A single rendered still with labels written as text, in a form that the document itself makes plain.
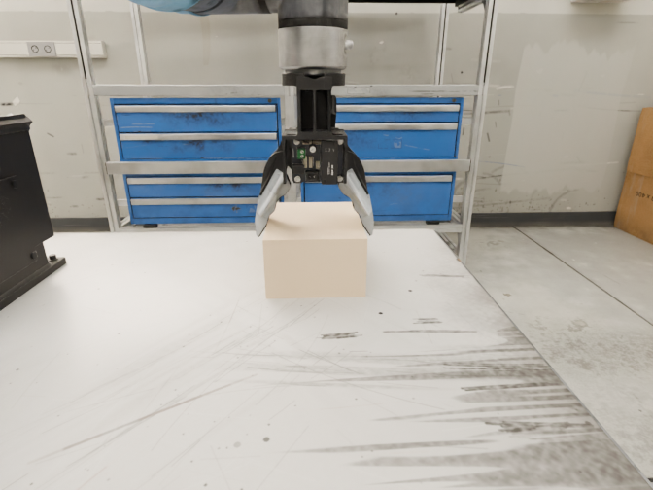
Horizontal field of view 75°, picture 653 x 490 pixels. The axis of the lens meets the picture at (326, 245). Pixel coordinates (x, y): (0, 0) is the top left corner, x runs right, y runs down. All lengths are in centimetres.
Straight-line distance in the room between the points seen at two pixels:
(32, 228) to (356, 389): 46
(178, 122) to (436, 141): 114
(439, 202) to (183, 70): 172
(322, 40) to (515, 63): 263
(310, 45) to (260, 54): 233
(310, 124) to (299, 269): 16
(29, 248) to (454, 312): 52
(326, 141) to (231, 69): 237
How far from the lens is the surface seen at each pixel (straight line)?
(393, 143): 198
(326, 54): 48
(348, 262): 50
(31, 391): 45
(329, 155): 47
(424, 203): 207
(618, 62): 338
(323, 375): 39
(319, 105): 49
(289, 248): 49
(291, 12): 49
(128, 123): 208
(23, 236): 64
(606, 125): 340
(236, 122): 196
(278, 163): 53
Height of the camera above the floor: 94
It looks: 21 degrees down
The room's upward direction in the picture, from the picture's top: straight up
